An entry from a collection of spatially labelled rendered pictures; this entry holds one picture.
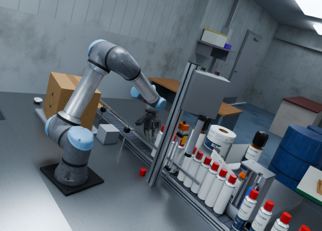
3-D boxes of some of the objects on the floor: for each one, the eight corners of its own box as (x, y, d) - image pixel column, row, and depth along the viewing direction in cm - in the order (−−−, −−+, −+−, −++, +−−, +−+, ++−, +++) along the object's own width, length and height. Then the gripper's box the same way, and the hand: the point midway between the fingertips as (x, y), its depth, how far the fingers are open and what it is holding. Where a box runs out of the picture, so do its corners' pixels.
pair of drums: (256, 181, 384) (284, 124, 358) (278, 164, 480) (302, 118, 453) (310, 214, 345) (346, 153, 318) (322, 188, 440) (350, 139, 414)
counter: (314, 132, 837) (327, 106, 811) (300, 146, 635) (318, 112, 609) (288, 121, 878) (301, 96, 852) (267, 131, 676) (283, 98, 650)
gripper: (161, 109, 170) (163, 143, 168) (151, 110, 177) (153, 143, 175) (151, 109, 164) (152, 144, 162) (141, 110, 171) (143, 144, 169)
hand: (149, 142), depth 167 cm, fingers closed
